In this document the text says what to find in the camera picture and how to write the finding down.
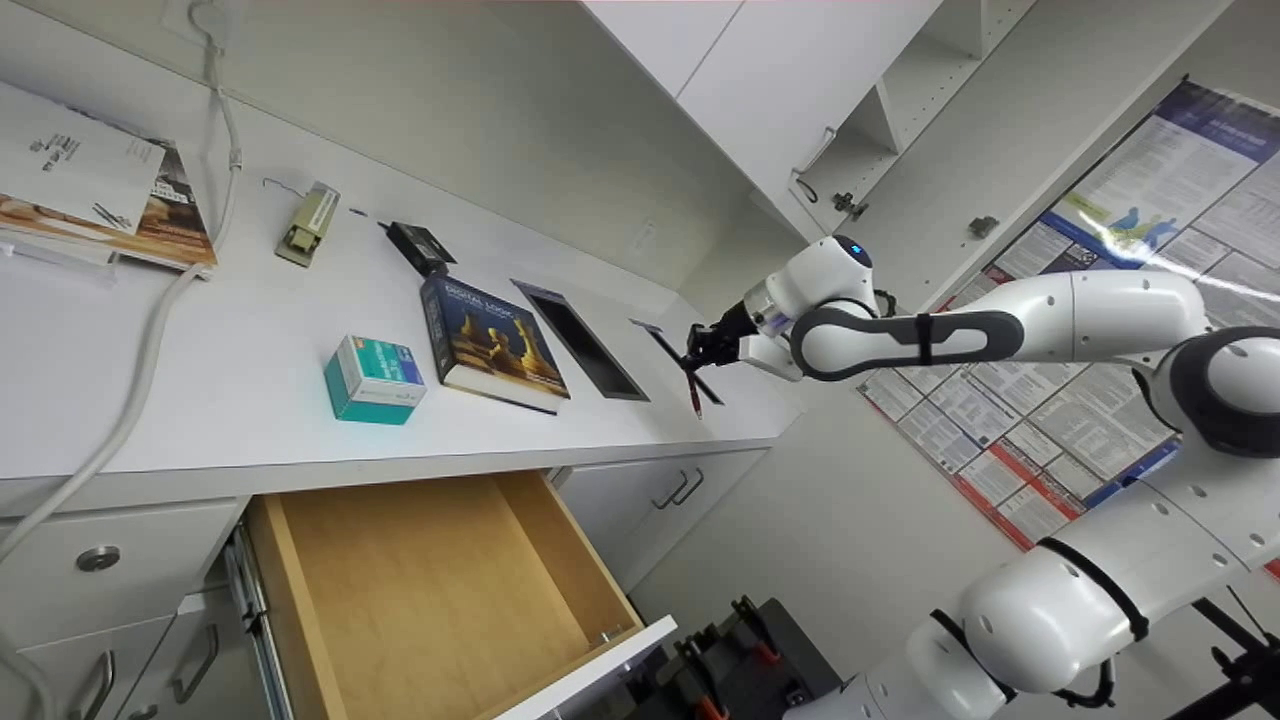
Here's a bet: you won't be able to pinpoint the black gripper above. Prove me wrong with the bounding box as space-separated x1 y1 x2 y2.
685 304 757 370

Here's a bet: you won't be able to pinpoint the red pen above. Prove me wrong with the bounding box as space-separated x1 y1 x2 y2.
647 329 705 414

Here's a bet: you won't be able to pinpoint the white wooden drawer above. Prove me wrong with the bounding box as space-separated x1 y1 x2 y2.
244 473 675 720

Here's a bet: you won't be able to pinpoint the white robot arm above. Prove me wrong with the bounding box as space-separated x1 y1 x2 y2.
685 236 1280 720

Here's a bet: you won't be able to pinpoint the left lower drawer fronts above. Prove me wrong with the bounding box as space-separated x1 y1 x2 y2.
0 500 244 720

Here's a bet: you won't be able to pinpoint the rectangular counter opening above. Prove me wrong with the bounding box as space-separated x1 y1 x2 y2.
519 285 643 398

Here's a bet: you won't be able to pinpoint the white lower cabinet doors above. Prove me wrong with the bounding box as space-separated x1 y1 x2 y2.
557 448 765 586

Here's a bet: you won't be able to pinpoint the dark hardcover book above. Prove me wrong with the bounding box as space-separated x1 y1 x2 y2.
418 273 568 414

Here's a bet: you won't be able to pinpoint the white upper cabinets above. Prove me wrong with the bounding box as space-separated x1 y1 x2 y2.
577 0 1236 252

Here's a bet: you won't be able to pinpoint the small black device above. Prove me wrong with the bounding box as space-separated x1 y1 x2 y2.
382 221 451 276

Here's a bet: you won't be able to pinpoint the black red tools on floor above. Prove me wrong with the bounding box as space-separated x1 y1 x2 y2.
625 597 840 720

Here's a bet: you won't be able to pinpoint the teal small box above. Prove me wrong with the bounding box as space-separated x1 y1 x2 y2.
322 336 424 425

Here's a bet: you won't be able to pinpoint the black tripod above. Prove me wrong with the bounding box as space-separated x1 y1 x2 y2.
1167 598 1280 720

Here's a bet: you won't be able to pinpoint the stack of papers and magazines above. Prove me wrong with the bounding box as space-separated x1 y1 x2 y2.
0 84 215 273

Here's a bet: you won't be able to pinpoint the wall poster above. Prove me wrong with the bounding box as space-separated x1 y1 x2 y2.
861 79 1280 548

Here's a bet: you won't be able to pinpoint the white cable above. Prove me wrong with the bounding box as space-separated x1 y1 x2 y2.
0 0 244 720

